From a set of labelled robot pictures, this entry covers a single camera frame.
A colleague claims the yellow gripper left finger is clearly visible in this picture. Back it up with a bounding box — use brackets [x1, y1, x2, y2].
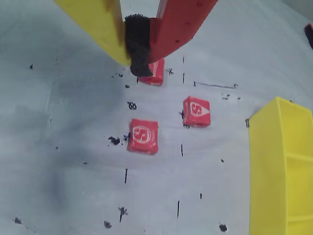
[53, 0, 132, 65]

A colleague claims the white plastic table cover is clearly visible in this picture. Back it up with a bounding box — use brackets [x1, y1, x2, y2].
[0, 0, 313, 235]

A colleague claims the red candy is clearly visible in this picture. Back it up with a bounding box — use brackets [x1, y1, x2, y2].
[126, 118, 159, 155]
[137, 58, 165, 87]
[182, 95, 211, 128]

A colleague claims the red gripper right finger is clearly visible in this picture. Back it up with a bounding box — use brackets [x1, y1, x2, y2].
[124, 0, 218, 77]

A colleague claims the yellow three-compartment box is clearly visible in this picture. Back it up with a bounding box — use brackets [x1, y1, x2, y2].
[246, 96, 313, 235]

